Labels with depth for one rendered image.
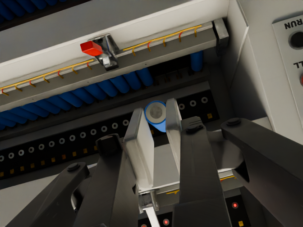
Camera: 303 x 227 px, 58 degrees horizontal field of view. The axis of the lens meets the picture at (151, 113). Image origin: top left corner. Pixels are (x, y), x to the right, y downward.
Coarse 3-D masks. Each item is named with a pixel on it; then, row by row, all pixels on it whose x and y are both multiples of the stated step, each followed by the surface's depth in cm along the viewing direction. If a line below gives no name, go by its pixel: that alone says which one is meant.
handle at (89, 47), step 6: (84, 42) 26; (90, 42) 26; (84, 48) 26; (90, 48) 26; (96, 48) 27; (90, 54) 28; (96, 54) 29; (102, 54) 31; (108, 54) 32; (108, 60) 32
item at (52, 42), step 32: (96, 0) 32; (128, 0) 31; (160, 0) 31; (192, 0) 30; (224, 0) 31; (0, 32) 34; (32, 32) 33; (64, 32) 32; (96, 32) 31; (128, 32) 33; (160, 32) 34; (224, 32) 34; (0, 64) 33; (32, 64) 34; (64, 64) 36; (224, 64) 44; (160, 96) 48; (64, 128) 50
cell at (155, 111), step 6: (150, 102) 20; (156, 102) 20; (162, 102) 20; (150, 108) 20; (156, 108) 20; (162, 108) 20; (144, 114) 20; (150, 114) 20; (156, 114) 20; (162, 114) 20; (150, 120) 20; (156, 120) 20; (162, 120) 20; (156, 126) 21; (162, 126) 21
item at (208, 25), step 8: (200, 24) 35; (208, 24) 34; (184, 32) 35; (192, 32) 35; (160, 40) 35; (168, 40) 35; (136, 48) 35; (144, 48) 36; (80, 64) 36; (88, 64) 36; (56, 72) 37; (64, 72) 37; (24, 80) 37; (32, 80) 37; (40, 80) 37; (8, 88) 37
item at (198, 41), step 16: (176, 32) 34; (208, 32) 35; (128, 48) 34; (160, 48) 35; (176, 48) 35; (192, 48) 35; (96, 64) 37; (128, 64) 36; (144, 64) 36; (48, 80) 37; (64, 80) 37; (80, 80) 36; (96, 80) 37; (0, 96) 38; (16, 96) 37; (32, 96) 37; (48, 96) 38
